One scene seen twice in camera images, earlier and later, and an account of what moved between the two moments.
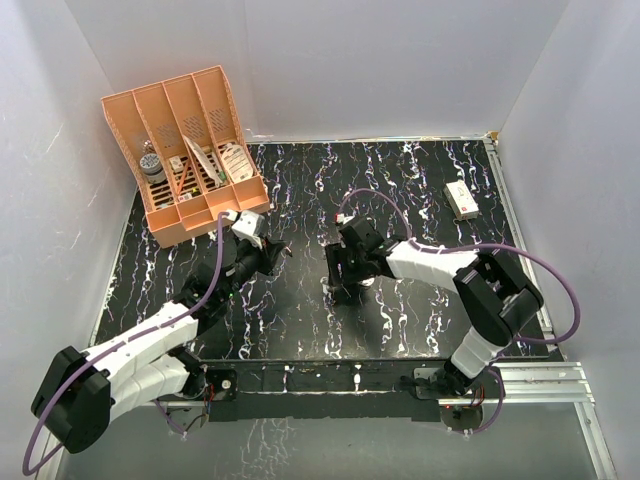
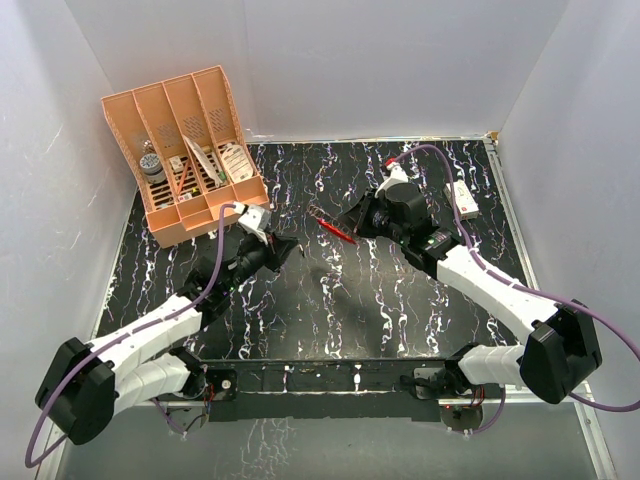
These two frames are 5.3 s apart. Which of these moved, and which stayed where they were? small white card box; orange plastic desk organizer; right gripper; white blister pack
Moved: right gripper
Stayed: orange plastic desk organizer; small white card box; white blister pack
